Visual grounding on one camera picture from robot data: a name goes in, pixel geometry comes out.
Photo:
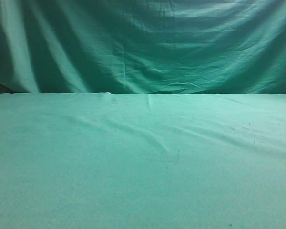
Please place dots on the green backdrop curtain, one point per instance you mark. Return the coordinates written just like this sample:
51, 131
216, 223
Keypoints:
143, 46

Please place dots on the green table cloth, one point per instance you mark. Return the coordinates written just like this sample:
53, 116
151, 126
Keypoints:
142, 161

